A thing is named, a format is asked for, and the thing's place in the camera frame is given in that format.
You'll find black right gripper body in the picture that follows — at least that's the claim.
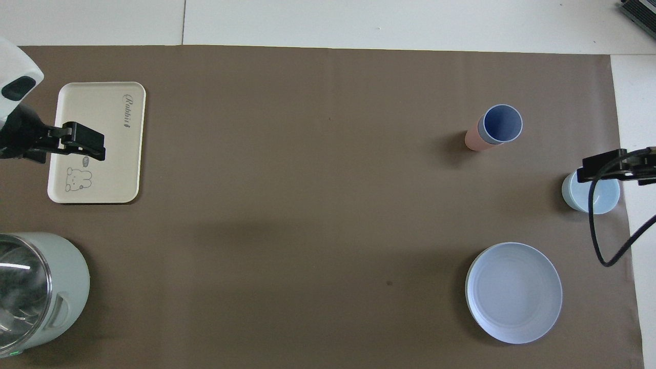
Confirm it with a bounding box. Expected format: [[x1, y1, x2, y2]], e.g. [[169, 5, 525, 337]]
[[626, 146, 656, 186]]

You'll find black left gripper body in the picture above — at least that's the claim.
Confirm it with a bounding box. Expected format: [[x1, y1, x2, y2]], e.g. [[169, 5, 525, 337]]
[[0, 105, 52, 165]]

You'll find blue ribbed plastic cup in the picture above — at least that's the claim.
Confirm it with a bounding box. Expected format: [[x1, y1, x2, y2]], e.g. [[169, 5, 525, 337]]
[[478, 104, 524, 146]]

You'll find cream rabbit print tray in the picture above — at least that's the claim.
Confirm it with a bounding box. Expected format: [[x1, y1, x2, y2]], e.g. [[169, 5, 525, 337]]
[[47, 81, 147, 204]]

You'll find pink plastic cup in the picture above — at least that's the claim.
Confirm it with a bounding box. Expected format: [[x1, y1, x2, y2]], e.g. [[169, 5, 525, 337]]
[[465, 128, 505, 152]]

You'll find light blue bowl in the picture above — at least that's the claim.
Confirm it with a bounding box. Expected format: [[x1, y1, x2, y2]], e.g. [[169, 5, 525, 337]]
[[562, 172, 620, 214]]

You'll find pale green cooking pot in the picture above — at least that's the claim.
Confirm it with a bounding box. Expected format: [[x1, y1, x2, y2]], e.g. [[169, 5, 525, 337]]
[[0, 232, 91, 358]]

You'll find light blue plate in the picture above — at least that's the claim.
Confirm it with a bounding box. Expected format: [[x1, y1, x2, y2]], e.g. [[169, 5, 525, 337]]
[[465, 242, 563, 344]]

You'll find dark grey ribbed device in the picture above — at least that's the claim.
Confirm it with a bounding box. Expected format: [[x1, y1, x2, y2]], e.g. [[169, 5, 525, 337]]
[[619, 0, 656, 26]]

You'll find brown table mat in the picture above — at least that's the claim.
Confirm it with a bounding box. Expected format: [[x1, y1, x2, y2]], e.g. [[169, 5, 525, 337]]
[[0, 45, 645, 369]]

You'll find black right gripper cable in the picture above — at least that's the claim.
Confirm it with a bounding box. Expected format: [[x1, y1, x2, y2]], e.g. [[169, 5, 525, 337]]
[[588, 148, 656, 268]]

